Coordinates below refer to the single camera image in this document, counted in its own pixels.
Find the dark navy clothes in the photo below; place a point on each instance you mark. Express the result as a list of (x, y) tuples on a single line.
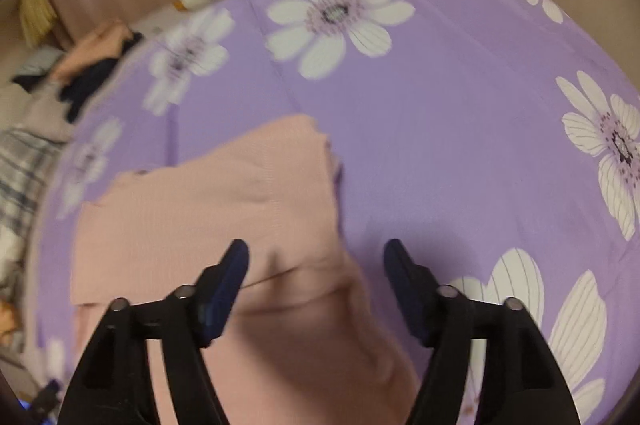
[(90, 85)]

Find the yellow hanging garment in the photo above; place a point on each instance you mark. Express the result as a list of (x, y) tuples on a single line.
[(37, 12)]

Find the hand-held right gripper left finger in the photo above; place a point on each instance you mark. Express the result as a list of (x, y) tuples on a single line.
[(225, 290)]

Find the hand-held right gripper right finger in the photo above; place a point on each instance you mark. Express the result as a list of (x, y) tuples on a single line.
[(405, 290)]

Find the purple floral bed sheet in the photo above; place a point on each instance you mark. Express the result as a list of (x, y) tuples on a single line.
[(450, 130)]

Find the pink knit sweater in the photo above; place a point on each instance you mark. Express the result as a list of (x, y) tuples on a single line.
[(225, 215)]

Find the grey fluffy blanket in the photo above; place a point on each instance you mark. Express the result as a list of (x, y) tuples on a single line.
[(45, 115)]

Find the white quilt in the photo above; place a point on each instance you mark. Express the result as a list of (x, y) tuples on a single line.
[(12, 255)]

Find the grey plaid pillow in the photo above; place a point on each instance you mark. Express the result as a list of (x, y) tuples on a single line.
[(25, 175)]

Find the folded pink clothes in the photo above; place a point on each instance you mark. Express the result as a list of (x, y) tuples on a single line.
[(95, 47)]

